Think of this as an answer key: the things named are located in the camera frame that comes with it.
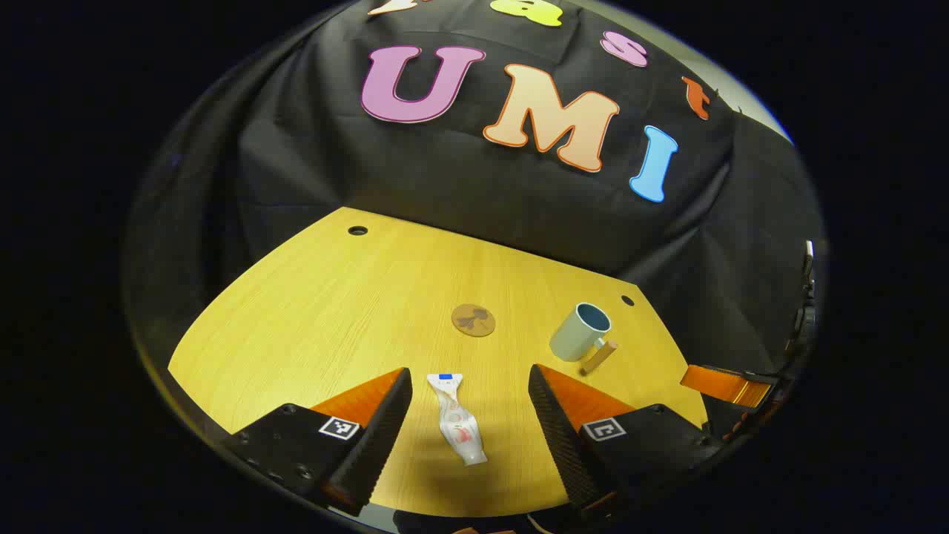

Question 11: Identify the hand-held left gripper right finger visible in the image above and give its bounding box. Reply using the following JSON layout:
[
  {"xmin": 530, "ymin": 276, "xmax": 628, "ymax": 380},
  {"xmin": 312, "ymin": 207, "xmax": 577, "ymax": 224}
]
[{"xmin": 528, "ymin": 363, "xmax": 724, "ymax": 520}]

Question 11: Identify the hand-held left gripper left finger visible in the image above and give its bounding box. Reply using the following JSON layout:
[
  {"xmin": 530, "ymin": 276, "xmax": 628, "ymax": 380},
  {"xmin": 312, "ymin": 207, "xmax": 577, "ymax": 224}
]
[{"xmin": 222, "ymin": 367, "xmax": 414, "ymax": 518}]

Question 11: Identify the white toothpaste tube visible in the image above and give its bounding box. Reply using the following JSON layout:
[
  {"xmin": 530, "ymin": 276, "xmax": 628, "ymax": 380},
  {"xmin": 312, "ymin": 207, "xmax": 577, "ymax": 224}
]
[{"xmin": 427, "ymin": 373, "xmax": 489, "ymax": 467}]

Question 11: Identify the pale green cup wooden handle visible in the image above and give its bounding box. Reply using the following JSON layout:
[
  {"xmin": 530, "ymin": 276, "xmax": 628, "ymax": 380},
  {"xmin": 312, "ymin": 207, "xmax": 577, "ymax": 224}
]
[{"xmin": 549, "ymin": 302, "xmax": 618, "ymax": 375}]

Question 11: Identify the round cork coaster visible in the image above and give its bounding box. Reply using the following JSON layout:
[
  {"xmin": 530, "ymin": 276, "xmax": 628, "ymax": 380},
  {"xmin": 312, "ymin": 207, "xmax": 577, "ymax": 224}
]
[{"xmin": 452, "ymin": 303, "xmax": 496, "ymax": 338}]

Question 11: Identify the yellow wooden desktop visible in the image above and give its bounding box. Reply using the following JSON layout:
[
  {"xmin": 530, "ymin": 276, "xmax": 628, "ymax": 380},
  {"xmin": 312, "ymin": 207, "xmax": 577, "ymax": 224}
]
[{"xmin": 168, "ymin": 207, "xmax": 709, "ymax": 518}]

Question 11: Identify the black backdrop cloth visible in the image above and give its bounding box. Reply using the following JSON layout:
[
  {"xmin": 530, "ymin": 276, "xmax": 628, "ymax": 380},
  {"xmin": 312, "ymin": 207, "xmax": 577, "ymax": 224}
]
[{"xmin": 122, "ymin": 0, "xmax": 827, "ymax": 394}]

